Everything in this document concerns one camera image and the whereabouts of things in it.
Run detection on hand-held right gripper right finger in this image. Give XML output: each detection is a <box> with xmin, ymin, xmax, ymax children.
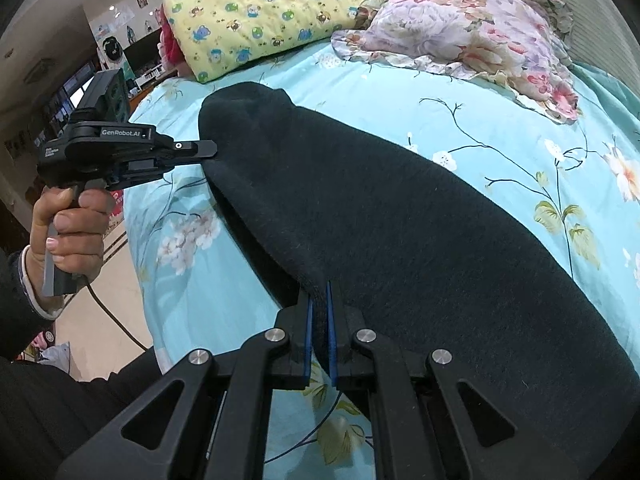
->
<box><xmin>325</xmin><ymin>280</ymin><xmax>576</xmax><ymax>480</ymax></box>

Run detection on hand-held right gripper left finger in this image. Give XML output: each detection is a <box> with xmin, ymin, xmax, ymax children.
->
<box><xmin>55</xmin><ymin>290</ymin><xmax>316</xmax><ymax>480</ymax></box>

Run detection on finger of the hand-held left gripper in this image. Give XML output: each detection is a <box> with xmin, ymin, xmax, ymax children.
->
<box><xmin>156</xmin><ymin>139</ymin><xmax>218</xmax><ymax>167</ymax></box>

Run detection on dark grey pants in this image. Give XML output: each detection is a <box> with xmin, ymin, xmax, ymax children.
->
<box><xmin>198</xmin><ymin>81</ymin><xmax>640</xmax><ymax>480</ymax></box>

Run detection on person's left forearm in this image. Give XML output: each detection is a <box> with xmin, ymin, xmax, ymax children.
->
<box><xmin>0</xmin><ymin>247</ymin><xmax>67</xmax><ymax>361</ymax></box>

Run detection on person's left hand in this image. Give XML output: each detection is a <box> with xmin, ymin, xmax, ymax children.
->
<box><xmin>29</xmin><ymin>186</ymin><xmax>117</xmax><ymax>311</ymax></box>

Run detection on black television screen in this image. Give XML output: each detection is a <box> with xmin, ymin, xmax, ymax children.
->
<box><xmin>121</xmin><ymin>32</ymin><xmax>164</xmax><ymax>80</ymax></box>

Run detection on red cloth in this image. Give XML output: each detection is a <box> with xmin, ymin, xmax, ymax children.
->
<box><xmin>158</xmin><ymin>7</ymin><xmax>190</xmax><ymax>67</ymax></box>

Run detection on yellow cartoon print pillow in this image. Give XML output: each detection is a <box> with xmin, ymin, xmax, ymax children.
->
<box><xmin>161</xmin><ymin>0</ymin><xmax>388</xmax><ymax>85</ymax></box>

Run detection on person's dark clothing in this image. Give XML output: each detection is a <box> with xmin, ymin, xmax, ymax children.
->
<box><xmin>0</xmin><ymin>347</ymin><xmax>168</xmax><ymax>480</ymax></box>

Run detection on pink floral ruffled pillow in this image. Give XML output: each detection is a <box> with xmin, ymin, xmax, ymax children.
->
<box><xmin>331</xmin><ymin>0</ymin><xmax>581</xmax><ymax>125</ymax></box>

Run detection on striped padded headboard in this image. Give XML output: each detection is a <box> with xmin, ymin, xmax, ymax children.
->
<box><xmin>380</xmin><ymin>0</ymin><xmax>640</xmax><ymax>106</ymax></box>

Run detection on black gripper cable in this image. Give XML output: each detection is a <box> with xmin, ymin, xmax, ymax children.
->
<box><xmin>84</xmin><ymin>282</ymin><xmax>153</xmax><ymax>352</ymax></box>

